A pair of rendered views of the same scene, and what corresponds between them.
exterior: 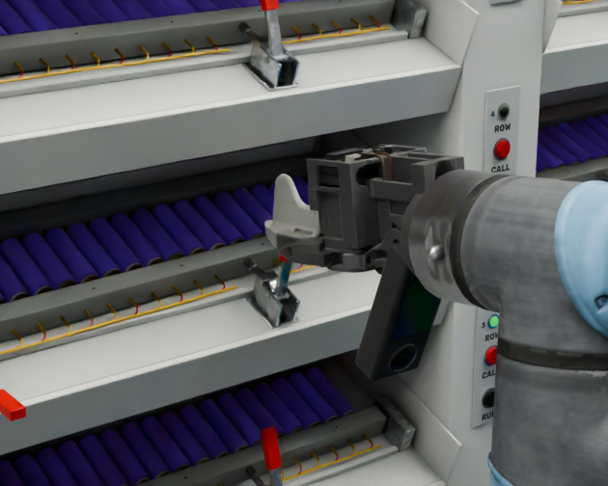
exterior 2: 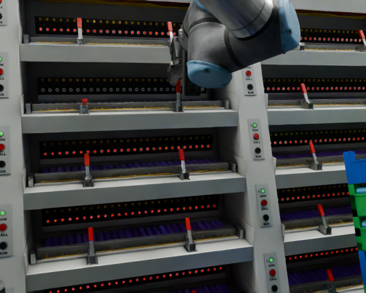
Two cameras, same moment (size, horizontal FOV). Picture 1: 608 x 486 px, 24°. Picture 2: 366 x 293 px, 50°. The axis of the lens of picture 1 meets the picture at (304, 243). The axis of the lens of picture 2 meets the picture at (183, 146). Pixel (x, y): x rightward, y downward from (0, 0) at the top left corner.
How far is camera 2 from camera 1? 0.79 m
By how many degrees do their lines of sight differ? 34
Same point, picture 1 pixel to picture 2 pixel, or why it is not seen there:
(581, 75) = (276, 60)
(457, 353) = (242, 133)
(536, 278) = (191, 7)
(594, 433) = (206, 36)
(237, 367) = (164, 121)
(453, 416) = (244, 153)
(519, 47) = not seen: hidden behind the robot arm
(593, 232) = not seen: outside the picture
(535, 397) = (192, 35)
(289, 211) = not seen: hidden behind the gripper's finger
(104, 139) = (119, 50)
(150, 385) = (135, 119)
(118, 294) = (133, 104)
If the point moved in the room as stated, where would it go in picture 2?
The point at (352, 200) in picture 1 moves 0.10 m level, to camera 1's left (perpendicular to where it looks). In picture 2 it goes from (174, 45) to (140, 53)
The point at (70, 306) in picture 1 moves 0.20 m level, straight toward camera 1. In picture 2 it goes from (118, 104) to (89, 84)
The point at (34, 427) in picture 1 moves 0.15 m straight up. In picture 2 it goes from (100, 124) to (97, 71)
